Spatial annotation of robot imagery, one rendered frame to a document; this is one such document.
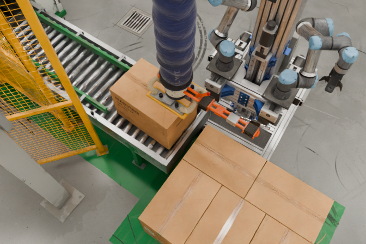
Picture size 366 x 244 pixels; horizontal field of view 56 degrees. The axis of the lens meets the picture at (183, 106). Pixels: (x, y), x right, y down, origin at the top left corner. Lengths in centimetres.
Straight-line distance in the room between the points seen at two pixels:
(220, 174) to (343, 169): 142
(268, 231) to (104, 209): 152
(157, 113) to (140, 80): 34
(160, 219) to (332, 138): 204
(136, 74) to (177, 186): 97
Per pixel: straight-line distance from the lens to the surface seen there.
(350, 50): 201
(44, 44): 223
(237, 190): 288
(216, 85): 275
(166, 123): 262
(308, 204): 299
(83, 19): 473
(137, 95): 276
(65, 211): 353
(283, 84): 258
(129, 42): 435
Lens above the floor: 328
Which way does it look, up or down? 60 degrees down
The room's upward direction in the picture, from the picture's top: straight up
